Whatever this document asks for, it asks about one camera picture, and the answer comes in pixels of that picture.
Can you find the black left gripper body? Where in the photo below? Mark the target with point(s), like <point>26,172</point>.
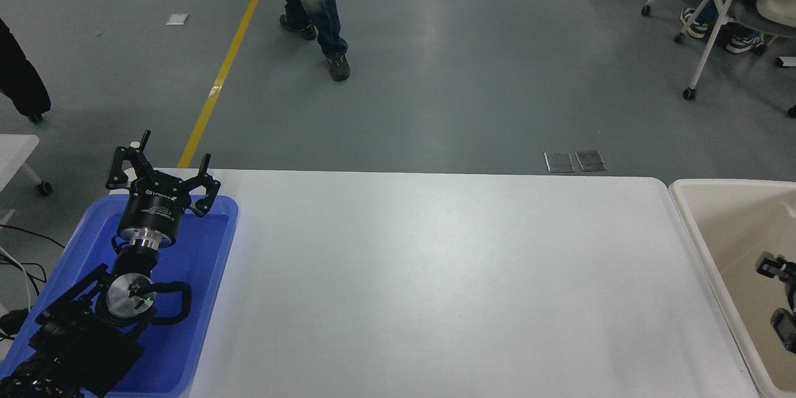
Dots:
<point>152,211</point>

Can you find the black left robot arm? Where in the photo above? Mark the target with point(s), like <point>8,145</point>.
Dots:
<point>74,339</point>

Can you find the large pale bin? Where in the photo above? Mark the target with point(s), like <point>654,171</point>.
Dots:
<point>715,224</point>

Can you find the blue plastic tray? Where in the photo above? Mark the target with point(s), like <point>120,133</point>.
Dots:
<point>199,273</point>

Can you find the small white table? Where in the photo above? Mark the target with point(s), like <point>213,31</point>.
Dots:
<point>13,152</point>

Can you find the person in black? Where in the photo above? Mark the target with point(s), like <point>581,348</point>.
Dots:
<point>18,81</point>

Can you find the white chair leg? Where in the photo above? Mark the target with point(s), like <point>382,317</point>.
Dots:
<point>786,61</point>

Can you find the metal floor plate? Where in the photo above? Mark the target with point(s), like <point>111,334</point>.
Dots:
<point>591,160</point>
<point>559,161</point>

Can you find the white wheeled chair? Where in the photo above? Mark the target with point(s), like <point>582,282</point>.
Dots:
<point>715,25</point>

